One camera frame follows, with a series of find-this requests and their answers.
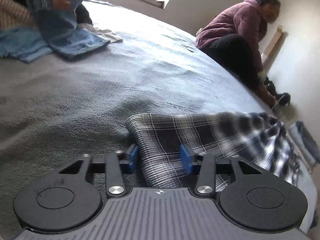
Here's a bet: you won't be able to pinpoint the cream cloth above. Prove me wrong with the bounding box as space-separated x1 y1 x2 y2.
77 23 123 43

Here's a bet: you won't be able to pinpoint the blue denim jeans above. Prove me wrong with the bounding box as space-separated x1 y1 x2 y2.
25 0 111 61

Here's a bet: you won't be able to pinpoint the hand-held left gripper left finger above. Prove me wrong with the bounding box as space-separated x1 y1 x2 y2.
59 144 138 198

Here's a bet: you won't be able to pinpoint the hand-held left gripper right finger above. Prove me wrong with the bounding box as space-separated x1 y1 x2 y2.
180 143 260 198

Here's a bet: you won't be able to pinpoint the tan houndstooth knit sweater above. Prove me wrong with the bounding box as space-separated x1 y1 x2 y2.
0 0 34 32

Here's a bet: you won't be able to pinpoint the black white plaid shirt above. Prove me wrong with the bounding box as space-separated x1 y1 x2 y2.
125 112 300 193

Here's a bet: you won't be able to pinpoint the black footwear pair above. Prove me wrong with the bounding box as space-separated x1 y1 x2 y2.
262 76 292 105

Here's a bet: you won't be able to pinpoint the leaning cardboard board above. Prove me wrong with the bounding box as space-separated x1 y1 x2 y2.
261 25 285 67

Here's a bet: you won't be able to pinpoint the folded grey blue cloth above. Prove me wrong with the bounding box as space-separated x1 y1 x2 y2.
287 121 320 168

